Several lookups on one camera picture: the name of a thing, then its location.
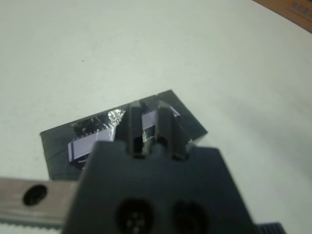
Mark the black box lid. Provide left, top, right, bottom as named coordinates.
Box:
left=39, top=89, right=209, bottom=181

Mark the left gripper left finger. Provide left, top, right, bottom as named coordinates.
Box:
left=112, top=100, right=144, bottom=160

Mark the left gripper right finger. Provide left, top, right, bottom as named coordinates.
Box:
left=154, top=100, right=190, bottom=161

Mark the printed cardboard box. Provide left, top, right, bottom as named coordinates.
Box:
left=252, top=0, right=312, bottom=34

